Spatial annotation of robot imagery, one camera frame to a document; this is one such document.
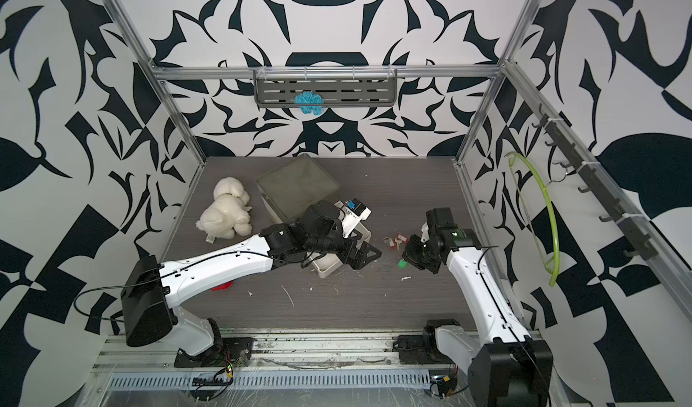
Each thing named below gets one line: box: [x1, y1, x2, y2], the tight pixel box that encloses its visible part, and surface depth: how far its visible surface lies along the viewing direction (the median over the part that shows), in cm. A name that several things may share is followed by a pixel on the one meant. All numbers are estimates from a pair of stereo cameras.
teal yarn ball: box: [294, 90, 324, 117], surface depth 93 cm
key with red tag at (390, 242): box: [382, 236, 397, 251], surface depth 98 cm
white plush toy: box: [195, 176, 253, 239], surface depth 95 cm
